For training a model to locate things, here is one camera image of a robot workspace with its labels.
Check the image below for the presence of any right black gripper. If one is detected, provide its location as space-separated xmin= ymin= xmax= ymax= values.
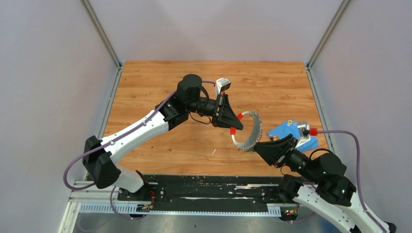
xmin=251 ymin=132 xmax=320 ymax=183

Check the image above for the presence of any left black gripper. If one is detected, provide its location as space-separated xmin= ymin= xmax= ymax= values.
xmin=187 ymin=92 xmax=243 ymax=130

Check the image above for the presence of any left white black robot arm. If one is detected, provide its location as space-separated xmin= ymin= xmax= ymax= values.
xmin=82 ymin=74 xmax=243 ymax=200

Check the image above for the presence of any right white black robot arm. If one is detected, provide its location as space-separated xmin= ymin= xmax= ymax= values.
xmin=254 ymin=134 xmax=396 ymax=233

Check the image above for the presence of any blue patterned pouch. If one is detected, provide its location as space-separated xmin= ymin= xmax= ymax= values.
xmin=266 ymin=119 xmax=319 ymax=151

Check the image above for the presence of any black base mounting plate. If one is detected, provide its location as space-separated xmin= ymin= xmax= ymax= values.
xmin=115 ymin=174 xmax=297 ymax=214

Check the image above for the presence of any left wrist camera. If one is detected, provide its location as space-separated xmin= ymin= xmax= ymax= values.
xmin=214 ymin=78 xmax=231 ymax=96

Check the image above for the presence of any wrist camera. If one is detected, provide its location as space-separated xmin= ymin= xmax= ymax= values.
xmin=295 ymin=121 xmax=311 ymax=148
xmin=214 ymin=78 xmax=231 ymax=96

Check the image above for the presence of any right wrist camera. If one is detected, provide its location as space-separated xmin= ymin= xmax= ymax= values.
xmin=295 ymin=121 xmax=311 ymax=148

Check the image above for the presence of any white slotted cable duct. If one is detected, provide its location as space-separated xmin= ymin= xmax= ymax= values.
xmin=79 ymin=204 xmax=282 ymax=216

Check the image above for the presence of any aluminium frame rail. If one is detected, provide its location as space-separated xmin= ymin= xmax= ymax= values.
xmin=69 ymin=186 xmax=305 ymax=215

